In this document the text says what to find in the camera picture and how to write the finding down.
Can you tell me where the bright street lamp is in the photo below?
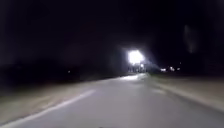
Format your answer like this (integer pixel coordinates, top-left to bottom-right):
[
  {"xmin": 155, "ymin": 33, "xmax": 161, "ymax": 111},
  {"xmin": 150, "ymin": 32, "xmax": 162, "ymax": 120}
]
[{"xmin": 127, "ymin": 49, "xmax": 146, "ymax": 66}]

